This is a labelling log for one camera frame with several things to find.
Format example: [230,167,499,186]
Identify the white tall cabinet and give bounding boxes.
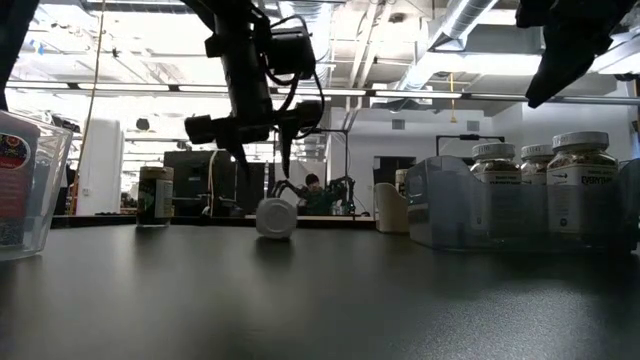
[77,117,125,217]

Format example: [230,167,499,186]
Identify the person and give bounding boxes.
[298,172,347,217]

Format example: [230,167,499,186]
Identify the clear plastic bin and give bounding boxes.
[0,109,74,262]

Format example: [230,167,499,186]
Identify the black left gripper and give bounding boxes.
[183,27,325,180]

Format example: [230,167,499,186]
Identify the white plastic bin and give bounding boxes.
[373,181,412,235]

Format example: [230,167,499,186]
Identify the black cabinet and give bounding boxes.
[163,149,269,217]

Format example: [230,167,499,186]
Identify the hanging tan cord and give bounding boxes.
[69,0,107,216]

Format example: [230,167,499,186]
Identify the red lidded spice tin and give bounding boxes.
[0,117,42,249]

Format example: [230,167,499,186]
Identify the silver ceiling duct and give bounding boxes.
[394,0,501,94]

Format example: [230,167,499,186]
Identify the black gantry frame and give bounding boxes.
[435,133,506,160]

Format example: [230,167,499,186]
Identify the grey translucent plastic bin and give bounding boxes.
[403,154,640,253]

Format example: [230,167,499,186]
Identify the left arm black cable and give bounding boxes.
[259,13,327,142]

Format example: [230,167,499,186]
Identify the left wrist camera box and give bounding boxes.
[269,25,317,77]

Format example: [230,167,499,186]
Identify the bagel seasoning jar white lid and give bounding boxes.
[519,143,557,236]
[255,197,299,240]
[470,142,522,236]
[545,130,620,236]

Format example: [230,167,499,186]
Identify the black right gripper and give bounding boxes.
[516,0,636,109]

